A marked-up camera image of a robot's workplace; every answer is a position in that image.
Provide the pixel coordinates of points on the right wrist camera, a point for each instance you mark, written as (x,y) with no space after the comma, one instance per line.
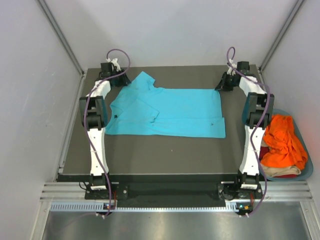
(231,67)

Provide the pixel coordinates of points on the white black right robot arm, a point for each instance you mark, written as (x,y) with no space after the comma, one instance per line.
(256,116)

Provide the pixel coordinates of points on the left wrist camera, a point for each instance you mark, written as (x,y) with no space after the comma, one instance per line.
(115,66)

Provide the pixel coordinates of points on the white slotted cable duct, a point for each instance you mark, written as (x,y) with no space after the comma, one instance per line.
(103,207)

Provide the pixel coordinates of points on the blue laundry basket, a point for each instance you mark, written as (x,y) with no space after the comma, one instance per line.
(308,170)

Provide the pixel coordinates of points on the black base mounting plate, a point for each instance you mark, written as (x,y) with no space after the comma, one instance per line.
(167,190)

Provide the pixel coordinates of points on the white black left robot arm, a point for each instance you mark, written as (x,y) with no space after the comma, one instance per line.
(94,119)

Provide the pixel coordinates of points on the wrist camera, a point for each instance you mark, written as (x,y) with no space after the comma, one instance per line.
(115,66)
(231,67)

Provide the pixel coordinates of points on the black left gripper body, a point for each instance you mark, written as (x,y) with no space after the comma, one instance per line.
(120,80)

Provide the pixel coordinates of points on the cyan t shirt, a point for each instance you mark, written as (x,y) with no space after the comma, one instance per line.
(143,109)

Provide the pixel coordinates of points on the orange t shirt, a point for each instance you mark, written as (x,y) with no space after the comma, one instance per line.
(285,148)

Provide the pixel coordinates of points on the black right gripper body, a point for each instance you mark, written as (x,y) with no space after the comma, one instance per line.
(227,83)

